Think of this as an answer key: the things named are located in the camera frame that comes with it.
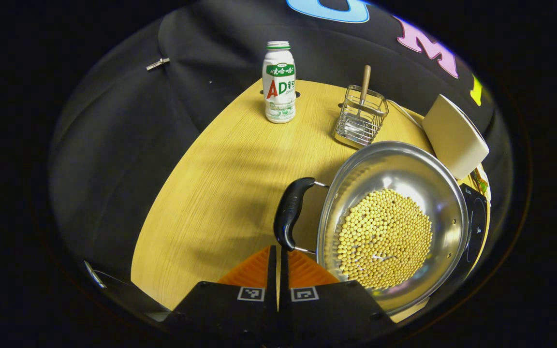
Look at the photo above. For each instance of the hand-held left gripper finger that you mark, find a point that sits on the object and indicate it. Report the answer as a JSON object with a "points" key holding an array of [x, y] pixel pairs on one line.
{"points": [[283, 280], [272, 275]]}

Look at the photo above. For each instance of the pile of yellow soybeans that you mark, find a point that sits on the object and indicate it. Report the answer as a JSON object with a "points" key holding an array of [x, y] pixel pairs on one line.
{"points": [[385, 237]]}

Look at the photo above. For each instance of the black induction cooktop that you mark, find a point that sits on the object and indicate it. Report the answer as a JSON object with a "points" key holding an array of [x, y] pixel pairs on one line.
{"points": [[474, 217]]}

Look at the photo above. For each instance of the white drink bottle green label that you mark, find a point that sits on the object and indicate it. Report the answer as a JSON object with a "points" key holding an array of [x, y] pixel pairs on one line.
{"points": [[278, 96]]}

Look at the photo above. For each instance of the sandwich with lettuce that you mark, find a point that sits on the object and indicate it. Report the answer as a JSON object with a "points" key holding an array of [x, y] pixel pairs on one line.
{"points": [[478, 181]]}

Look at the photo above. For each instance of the white toaster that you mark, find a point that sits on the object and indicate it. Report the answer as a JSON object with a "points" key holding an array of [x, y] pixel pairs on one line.
{"points": [[452, 135]]}

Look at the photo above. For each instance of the silver cloth clip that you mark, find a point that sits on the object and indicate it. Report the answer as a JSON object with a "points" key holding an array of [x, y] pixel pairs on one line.
{"points": [[157, 64]]}

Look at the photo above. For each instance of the dark frame with pale edge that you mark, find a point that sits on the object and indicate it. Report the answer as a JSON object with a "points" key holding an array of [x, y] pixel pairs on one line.
{"points": [[128, 297]]}

